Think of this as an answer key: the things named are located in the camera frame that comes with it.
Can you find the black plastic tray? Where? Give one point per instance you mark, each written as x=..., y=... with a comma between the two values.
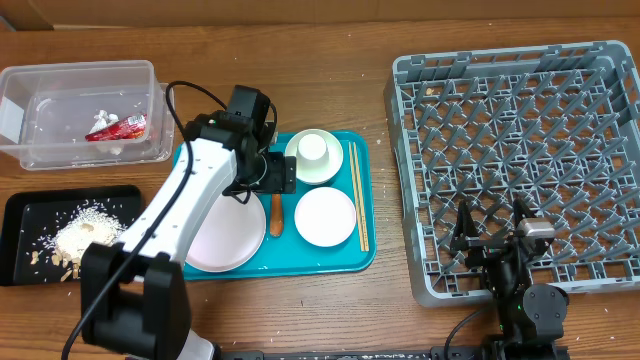
x=32, y=220

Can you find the orange carrot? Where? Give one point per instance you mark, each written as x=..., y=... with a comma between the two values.
x=276, y=216

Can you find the wooden chopstick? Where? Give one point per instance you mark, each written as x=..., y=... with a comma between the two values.
x=356, y=200
x=360, y=199

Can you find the white cup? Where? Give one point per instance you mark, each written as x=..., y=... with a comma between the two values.
x=312, y=148

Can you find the red snack wrapper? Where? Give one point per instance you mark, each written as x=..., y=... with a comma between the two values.
x=131, y=127

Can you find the white napkin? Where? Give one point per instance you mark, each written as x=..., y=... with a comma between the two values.
x=103, y=121

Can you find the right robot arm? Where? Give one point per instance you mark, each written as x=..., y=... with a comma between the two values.
x=530, y=315

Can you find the clear plastic bin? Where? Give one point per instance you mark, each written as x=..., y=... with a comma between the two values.
x=47, y=110

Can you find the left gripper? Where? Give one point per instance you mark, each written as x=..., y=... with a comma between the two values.
x=281, y=176

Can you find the grey dishwasher rack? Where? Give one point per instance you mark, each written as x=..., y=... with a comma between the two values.
x=556, y=126

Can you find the small white plate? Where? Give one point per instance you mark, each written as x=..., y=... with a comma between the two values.
x=325, y=217

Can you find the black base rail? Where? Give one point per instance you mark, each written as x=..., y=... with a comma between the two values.
x=435, y=353

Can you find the right wooden chopstick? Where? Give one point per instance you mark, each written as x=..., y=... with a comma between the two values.
x=360, y=199

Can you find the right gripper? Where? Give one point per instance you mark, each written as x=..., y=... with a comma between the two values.
x=485, y=248

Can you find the rice and food scraps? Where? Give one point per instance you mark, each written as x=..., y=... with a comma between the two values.
x=59, y=248

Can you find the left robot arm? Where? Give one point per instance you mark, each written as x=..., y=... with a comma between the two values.
x=133, y=293

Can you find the left wooden chopstick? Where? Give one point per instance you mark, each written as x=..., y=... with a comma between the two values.
x=356, y=200

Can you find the large white plate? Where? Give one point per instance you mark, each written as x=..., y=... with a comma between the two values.
x=230, y=235

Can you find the white bowl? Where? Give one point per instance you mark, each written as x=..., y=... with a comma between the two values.
x=316, y=173

